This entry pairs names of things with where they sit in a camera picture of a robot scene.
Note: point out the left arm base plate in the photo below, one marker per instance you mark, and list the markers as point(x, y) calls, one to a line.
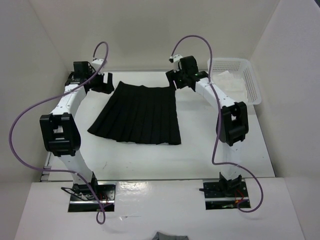
point(100, 197)

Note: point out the grey folded cloth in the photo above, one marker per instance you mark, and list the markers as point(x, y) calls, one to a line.
point(162, 236)

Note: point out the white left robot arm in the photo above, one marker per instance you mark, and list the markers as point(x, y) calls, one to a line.
point(60, 134)

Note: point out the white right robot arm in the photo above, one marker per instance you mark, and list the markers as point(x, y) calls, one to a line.
point(232, 123)

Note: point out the white perforated plastic basket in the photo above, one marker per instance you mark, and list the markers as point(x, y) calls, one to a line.
point(242, 67)

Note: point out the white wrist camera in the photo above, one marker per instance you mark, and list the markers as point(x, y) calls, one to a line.
point(98, 65)
point(176, 61)

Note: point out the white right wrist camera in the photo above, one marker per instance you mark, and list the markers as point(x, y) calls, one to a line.
point(176, 61)

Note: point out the black pleated skirt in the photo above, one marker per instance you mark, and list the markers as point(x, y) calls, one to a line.
point(139, 114)

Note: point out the white cloth in basket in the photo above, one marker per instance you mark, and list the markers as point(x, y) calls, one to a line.
point(233, 85)

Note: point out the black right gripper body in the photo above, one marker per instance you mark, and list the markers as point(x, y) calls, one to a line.
point(179, 78)

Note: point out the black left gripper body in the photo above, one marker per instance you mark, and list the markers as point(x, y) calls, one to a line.
point(97, 84)

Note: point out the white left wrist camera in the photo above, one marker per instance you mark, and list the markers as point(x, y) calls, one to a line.
point(98, 65)

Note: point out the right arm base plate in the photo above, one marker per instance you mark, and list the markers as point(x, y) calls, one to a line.
point(217, 199)

